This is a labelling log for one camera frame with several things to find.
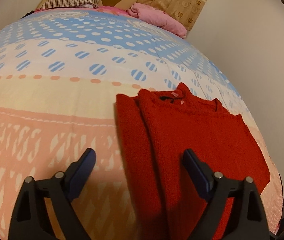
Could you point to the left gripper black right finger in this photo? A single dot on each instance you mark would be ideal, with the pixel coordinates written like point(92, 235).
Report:
point(247, 219)

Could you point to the red knitted embroidered sweater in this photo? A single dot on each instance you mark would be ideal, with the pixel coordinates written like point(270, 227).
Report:
point(155, 128)

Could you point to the polka dot bed sheet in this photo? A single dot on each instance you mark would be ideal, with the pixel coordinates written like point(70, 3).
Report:
point(60, 72)

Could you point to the pink folded blanket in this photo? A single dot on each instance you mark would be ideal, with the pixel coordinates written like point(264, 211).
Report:
point(157, 17)

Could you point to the striped grey pillow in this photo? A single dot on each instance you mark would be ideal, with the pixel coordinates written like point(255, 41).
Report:
point(51, 4)

